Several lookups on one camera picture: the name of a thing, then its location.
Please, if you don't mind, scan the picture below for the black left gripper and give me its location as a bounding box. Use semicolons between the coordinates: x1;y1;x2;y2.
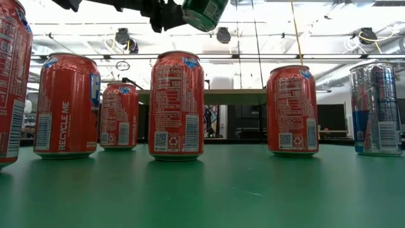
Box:
140;0;187;34

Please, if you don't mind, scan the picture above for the green Sprite soda can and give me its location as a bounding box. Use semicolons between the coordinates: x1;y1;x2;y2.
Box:
181;0;229;33

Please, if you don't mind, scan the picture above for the red Fanta soda can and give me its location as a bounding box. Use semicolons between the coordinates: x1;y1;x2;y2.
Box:
33;53;101;160
99;82;140;152
147;51;206;162
266;65;320;158
0;0;34;172

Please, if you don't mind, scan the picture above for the dark ceiling-mounted fixture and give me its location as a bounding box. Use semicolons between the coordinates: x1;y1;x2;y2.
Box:
359;27;377;45
216;27;232;44
126;37;139;54
115;30;130;45

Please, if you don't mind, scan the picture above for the white rounded object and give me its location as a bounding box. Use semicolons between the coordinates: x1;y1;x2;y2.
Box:
210;77;241;91

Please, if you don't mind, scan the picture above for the green table mat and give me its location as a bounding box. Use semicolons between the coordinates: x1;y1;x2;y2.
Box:
0;144;405;228

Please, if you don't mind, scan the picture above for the silver blue energy drink can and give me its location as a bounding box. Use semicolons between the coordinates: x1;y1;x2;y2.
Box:
349;61;403;158

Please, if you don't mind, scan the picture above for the wooden shelf with black frame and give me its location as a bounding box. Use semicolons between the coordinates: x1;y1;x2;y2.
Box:
136;89;268;144

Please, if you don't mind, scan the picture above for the colourful wall mural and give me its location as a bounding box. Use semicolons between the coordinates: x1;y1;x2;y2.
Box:
204;104;219;139

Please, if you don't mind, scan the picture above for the yellow cable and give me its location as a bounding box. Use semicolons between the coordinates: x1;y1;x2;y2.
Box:
290;0;304;66

